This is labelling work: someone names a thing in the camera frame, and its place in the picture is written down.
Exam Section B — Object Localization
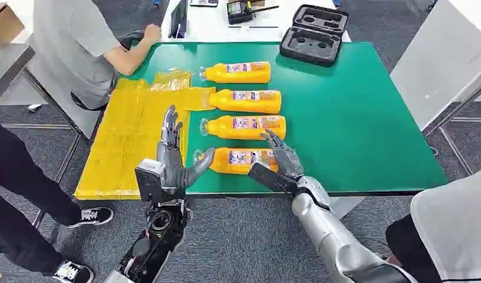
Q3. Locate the green table mat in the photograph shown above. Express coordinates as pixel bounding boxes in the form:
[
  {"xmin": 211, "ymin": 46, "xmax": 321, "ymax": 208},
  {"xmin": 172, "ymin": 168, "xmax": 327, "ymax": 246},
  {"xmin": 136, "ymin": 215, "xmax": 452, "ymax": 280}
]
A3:
[{"xmin": 121, "ymin": 41, "xmax": 449, "ymax": 196}]

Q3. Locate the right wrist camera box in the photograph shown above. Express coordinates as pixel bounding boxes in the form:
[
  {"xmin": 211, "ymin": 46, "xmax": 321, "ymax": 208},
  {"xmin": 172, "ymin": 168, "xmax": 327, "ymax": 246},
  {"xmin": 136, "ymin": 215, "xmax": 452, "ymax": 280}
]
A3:
[{"xmin": 248, "ymin": 163, "xmax": 300, "ymax": 195}]

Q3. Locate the black tablet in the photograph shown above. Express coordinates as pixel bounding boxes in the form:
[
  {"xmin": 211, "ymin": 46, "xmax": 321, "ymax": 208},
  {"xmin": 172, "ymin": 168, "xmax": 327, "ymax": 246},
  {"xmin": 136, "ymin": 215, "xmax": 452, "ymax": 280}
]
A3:
[{"xmin": 168, "ymin": 0, "xmax": 189, "ymax": 39}]

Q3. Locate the grey metal table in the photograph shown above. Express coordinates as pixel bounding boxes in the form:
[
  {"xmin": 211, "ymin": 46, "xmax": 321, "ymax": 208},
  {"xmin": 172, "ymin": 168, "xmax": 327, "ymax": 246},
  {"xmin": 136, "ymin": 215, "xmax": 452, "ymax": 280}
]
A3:
[{"xmin": 0, "ymin": 42, "xmax": 88, "ymax": 231}]

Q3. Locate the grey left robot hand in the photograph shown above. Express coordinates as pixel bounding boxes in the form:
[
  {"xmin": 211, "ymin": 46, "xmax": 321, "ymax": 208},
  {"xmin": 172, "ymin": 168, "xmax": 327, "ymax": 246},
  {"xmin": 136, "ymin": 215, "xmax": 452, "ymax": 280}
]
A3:
[{"xmin": 156, "ymin": 104, "xmax": 216, "ymax": 192}]

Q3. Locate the person's hand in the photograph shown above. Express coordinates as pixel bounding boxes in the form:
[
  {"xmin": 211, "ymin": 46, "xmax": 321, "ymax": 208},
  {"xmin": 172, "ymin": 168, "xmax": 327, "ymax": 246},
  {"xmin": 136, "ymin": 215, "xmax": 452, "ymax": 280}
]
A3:
[{"xmin": 143, "ymin": 24, "xmax": 163, "ymax": 44}]

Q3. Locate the white table leg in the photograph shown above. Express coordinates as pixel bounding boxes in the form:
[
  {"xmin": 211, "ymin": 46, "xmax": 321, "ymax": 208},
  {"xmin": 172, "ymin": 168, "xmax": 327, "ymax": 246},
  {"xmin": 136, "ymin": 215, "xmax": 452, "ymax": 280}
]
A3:
[{"xmin": 329, "ymin": 196, "xmax": 366, "ymax": 219}]

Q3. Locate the black chair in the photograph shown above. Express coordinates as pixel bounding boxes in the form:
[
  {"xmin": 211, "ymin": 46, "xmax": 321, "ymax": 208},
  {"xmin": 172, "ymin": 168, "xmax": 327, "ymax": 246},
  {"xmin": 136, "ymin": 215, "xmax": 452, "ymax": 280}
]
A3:
[{"xmin": 117, "ymin": 30, "xmax": 147, "ymax": 51}]

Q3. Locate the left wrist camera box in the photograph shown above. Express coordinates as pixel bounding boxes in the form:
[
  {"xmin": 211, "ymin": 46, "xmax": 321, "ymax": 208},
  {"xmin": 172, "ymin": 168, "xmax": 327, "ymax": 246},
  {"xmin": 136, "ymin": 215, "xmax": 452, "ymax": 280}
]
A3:
[{"xmin": 134, "ymin": 158, "xmax": 187, "ymax": 205}]

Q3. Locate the open black foam case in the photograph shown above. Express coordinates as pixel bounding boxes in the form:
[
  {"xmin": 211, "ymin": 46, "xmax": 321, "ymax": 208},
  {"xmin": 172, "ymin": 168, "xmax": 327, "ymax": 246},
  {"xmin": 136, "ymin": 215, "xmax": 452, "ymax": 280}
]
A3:
[{"xmin": 279, "ymin": 4, "xmax": 351, "ymax": 68}]

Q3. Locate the white side table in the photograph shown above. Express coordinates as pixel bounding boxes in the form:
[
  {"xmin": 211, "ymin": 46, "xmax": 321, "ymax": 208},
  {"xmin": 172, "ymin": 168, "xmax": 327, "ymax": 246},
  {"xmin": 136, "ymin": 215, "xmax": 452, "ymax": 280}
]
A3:
[{"xmin": 390, "ymin": 0, "xmax": 481, "ymax": 176}]

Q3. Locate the brown cardboard box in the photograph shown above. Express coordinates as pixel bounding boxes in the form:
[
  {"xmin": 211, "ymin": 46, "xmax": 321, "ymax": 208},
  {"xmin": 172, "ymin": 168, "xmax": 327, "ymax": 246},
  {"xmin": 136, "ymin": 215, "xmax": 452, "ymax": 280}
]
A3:
[{"xmin": 0, "ymin": 2, "xmax": 26, "ymax": 44}]

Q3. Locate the person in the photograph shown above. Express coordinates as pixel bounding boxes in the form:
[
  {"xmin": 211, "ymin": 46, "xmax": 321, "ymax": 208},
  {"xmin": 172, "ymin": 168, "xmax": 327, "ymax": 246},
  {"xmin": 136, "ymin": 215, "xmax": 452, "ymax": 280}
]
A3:
[
  {"xmin": 0, "ymin": 117, "xmax": 115, "ymax": 283},
  {"xmin": 29, "ymin": 0, "xmax": 163, "ymax": 111},
  {"xmin": 385, "ymin": 166, "xmax": 481, "ymax": 283}
]

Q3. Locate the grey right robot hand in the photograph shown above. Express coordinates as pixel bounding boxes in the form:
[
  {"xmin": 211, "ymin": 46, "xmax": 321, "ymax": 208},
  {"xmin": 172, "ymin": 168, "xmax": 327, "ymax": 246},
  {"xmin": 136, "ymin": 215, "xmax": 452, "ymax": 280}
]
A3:
[{"xmin": 260, "ymin": 129, "xmax": 305, "ymax": 180}]

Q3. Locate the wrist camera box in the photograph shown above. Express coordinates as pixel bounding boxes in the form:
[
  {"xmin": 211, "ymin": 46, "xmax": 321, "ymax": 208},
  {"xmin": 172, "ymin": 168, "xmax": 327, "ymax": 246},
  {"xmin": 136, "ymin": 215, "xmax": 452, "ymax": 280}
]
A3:
[
  {"xmin": 134, "ymin": 158, "xmax": 187, "ymax": 205},
  {"xmin": 248, "ymin": 163, "xmax": 300, "ymax": 195}
]

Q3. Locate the orange drink bottle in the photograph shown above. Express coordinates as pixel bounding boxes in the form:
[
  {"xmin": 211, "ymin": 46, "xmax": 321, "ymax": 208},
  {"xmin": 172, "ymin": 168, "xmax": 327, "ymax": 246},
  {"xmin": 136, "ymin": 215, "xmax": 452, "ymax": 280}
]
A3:
[
  {"xmin": 203, "ymin": 89, "xmax": 283, "ymax": 114},
  {"xmin": 200, "ymin": 115, "xmax": 287, "ymax": 141},
  {"xmin": 198, "ymin": 61, "xmax": 272, "ymax": 84},
  {"xmin": 193, "ymin": 147, "xmax": 281, "ymax": 175}
]

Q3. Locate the yellow sheet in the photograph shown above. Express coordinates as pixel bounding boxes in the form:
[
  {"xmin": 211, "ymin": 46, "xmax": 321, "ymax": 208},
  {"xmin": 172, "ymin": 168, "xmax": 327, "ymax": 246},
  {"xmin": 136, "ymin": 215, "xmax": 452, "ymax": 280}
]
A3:
[{"xmin": 73, "ymin": 77, "xmax": 217, "ymax": 200}]

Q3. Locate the black handheld radio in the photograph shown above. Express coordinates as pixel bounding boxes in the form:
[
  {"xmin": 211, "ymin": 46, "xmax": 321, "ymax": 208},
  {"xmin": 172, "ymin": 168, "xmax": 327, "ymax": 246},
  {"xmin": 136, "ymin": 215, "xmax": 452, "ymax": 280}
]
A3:
[{"xmin": 227, "ymin": 0, "xmax": 281, "ymax": 25}]

